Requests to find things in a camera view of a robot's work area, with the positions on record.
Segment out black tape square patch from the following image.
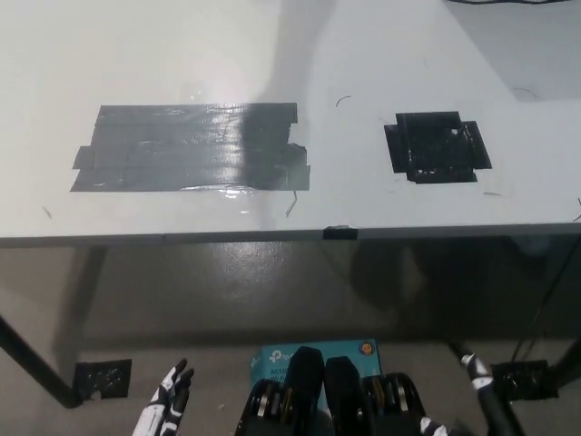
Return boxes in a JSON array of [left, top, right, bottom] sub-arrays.
[[383, 111, 494, 184]]

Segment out grey metal table leg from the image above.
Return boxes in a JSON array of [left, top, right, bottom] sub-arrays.
[[66, 247, 109, 364]]

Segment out teal tp-link router box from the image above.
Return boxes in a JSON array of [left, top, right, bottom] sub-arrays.
[[248, 337, 383, 410]]

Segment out black metal table leg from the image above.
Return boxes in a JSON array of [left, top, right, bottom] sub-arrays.
[[552, 333, 581, 401], [0, 312, 86, 409]]

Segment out small black edge tape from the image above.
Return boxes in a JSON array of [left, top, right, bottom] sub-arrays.
[[322, 223, 360, 242]]

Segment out black robot body blocks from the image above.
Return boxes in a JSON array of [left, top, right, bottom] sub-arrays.
[[235, 344, 430, 436]]

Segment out thin black hanging cable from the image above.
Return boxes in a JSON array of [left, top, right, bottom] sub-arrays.
[[511, 240, 578, 364]]

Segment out large grey duct tape patch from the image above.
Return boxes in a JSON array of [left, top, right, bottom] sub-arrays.
[[69, 103, 312, 193]]

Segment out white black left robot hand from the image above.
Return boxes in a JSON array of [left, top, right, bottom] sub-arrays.
[[131, 358, 196, 436]]

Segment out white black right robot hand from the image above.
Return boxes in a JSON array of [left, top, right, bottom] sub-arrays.
[[419, 342, 515, 436]]

